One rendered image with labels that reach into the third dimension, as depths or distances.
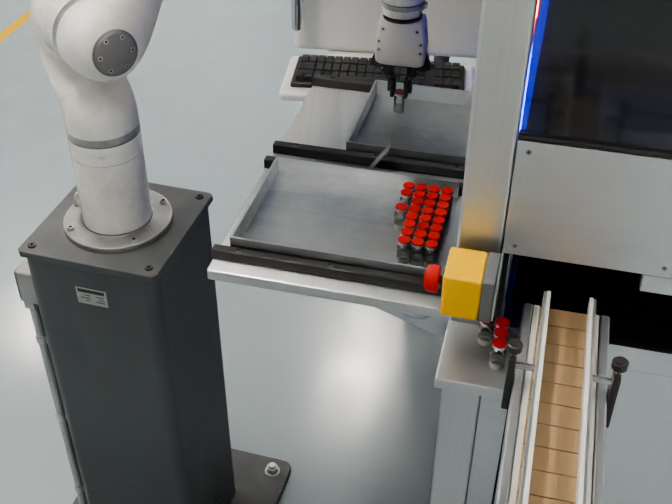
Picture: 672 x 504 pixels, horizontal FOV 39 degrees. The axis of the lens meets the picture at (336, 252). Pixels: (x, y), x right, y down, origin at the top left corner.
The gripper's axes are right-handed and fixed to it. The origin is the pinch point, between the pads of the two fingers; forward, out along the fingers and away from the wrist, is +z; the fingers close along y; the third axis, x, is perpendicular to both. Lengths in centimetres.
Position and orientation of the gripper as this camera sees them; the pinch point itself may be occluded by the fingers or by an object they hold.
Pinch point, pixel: (399, 85)
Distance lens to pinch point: 194.3
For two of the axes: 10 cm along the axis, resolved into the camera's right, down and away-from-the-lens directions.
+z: 0.1, 7.9, 6.1
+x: -2.5, 5.9, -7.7
